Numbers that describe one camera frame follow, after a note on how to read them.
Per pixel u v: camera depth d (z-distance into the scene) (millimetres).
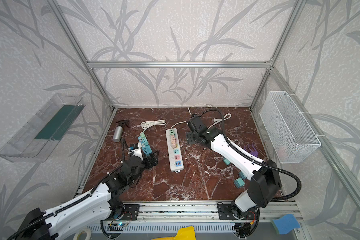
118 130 1040
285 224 694
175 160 890
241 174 845
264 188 412
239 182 812
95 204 517
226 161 900
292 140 607
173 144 913
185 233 680
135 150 694
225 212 737
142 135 956
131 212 727
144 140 933
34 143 638
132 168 594
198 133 597
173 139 941
